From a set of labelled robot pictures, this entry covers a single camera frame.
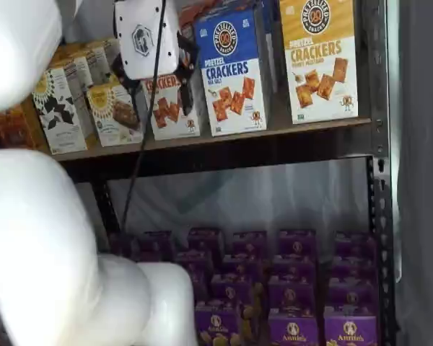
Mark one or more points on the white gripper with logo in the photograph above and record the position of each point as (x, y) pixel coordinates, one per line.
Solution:
(144, 39)

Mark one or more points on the blue white pretzel crackers box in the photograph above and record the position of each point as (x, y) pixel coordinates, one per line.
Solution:
(234, 93)

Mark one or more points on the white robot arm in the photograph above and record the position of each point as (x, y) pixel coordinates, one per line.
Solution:
(39, 234)

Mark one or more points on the orange white pretzel crackers box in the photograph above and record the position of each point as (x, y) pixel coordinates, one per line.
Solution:
(166, 119)

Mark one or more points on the yellow white brownie mix box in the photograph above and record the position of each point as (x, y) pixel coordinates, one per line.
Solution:
(112, 115)

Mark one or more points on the yellow white baking mix box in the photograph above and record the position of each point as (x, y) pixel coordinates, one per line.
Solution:
(110, 54)
(75, 74)
(94, 61)

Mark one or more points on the wooden shelf board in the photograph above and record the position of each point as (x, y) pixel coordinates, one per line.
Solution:
(238, 138)

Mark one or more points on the white chocolate chunk mix box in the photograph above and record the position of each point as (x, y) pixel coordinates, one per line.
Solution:
(63, 119)

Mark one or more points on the orange brown snack box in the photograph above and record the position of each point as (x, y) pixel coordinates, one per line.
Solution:
(18, 126)

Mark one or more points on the purple Annie's snack box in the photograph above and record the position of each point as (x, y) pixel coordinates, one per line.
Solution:
(205, 239)
(155, 245)
(241, 266)
(294, 268)
(355, 245)
(350, 331)
(292, 329)
(121, 245)
(353, 270)
(351, 297)
(292, 293)
(216, 328)
(200, 288)
(231, 292)
(296, 243)
(195, 261)
(250, 243)

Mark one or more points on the yellow white pretzel crackers box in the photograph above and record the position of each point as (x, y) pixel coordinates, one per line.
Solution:
(321, 72)

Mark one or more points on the translucent plastic sheet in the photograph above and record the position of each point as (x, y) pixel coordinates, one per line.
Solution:
(238, 194)

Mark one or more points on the metal shelf rack frame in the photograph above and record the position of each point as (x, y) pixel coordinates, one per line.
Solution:
(379, 144)

